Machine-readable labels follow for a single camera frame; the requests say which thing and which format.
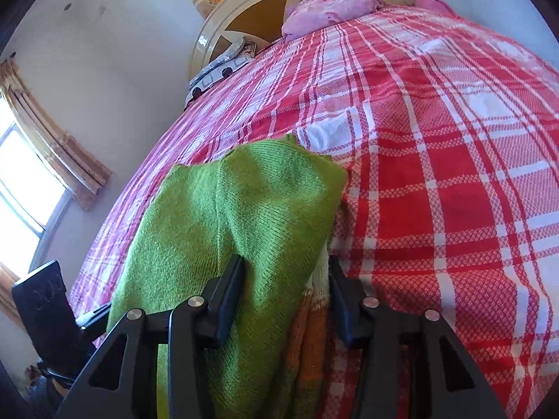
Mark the red plaid bed blanket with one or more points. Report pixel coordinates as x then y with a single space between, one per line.
436 161

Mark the grey patterned pillow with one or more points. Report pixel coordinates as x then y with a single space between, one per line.
218 67

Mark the side window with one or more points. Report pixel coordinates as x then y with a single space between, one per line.
26 183

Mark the green striped knit sweater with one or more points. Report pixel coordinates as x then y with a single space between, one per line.
244 227

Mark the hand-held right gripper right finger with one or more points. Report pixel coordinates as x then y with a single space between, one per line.
345 310

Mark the pink cloth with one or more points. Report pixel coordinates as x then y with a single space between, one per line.
432 4

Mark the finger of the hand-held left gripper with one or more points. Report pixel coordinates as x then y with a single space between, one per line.
94 316

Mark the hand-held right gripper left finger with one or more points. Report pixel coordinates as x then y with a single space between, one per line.
227 297

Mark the cream wooden headboard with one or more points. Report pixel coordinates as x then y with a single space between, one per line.
257 13

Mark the pink floral pillow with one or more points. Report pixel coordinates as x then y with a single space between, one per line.
332 6

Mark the beige patterned side curtain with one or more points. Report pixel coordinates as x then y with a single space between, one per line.
56 144

